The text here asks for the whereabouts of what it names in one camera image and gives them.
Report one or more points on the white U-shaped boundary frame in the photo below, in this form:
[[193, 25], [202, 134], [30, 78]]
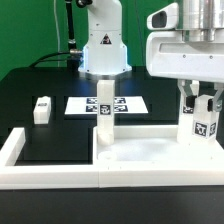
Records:
[[13, 176]]

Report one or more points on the black camera stand pole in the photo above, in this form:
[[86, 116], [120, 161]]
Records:
[[71, 63]]

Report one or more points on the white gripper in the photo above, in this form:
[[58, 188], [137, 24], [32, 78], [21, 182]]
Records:
[[187, 42]]

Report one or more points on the white desk tabletop tray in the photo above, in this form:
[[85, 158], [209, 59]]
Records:
[[154, 148]]

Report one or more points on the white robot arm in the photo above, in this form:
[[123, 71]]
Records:
[[105, 53]]

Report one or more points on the fiducial marker base plate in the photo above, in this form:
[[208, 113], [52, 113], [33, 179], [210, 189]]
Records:
[[122, 104]]

